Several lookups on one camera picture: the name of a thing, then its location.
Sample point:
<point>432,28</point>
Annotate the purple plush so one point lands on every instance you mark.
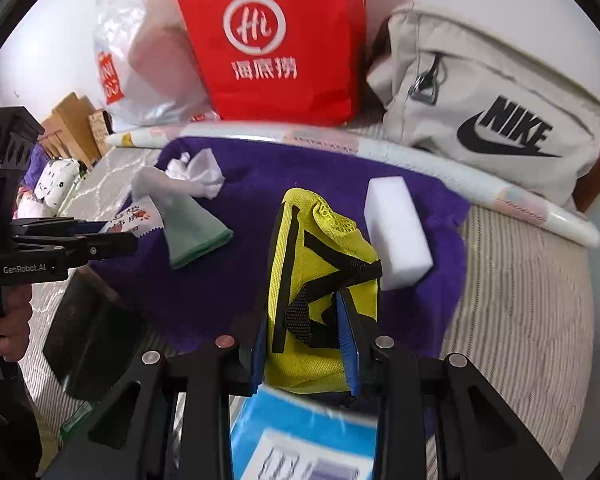
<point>36,170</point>

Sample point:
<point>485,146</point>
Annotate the white sponge block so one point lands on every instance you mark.
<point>395,230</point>

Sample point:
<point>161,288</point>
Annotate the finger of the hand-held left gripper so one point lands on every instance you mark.
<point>87,228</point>
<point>100,247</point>

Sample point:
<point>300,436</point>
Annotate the wooden headboard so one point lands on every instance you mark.
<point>72,120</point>

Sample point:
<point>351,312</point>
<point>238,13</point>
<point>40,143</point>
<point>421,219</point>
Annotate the red paper bag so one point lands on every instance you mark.
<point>320,35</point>

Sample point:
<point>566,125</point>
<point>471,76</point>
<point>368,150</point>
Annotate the small green packet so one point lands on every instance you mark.
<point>77,422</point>

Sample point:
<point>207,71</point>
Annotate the brown printed frame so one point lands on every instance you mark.
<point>100,132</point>

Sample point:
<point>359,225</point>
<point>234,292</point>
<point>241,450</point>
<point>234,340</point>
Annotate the white plastic bag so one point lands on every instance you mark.
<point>130,35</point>

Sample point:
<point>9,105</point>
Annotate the blue tissue pack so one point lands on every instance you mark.
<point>305,425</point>

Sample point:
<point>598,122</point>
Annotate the yellow mesh pouch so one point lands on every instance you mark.
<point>325,230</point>

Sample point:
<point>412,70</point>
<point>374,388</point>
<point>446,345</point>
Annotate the grey waist bag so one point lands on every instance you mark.
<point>480,75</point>

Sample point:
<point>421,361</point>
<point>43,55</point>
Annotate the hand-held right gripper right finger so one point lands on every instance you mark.
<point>349,345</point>

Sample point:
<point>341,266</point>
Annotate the white spotted plush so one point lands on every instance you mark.
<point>55,180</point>

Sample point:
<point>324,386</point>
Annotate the brown wooden door frame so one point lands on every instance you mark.
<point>590,190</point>

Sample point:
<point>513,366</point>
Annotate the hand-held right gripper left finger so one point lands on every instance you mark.
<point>260,355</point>

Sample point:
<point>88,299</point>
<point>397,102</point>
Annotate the black tea tin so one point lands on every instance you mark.
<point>90,340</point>

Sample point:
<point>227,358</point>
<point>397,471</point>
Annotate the rolled white paper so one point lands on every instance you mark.
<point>430,160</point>

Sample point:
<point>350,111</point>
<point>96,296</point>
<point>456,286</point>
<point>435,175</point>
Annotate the purple towel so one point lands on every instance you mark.
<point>260,175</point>

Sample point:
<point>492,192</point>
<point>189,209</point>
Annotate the person's left hand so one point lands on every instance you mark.
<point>15,340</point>

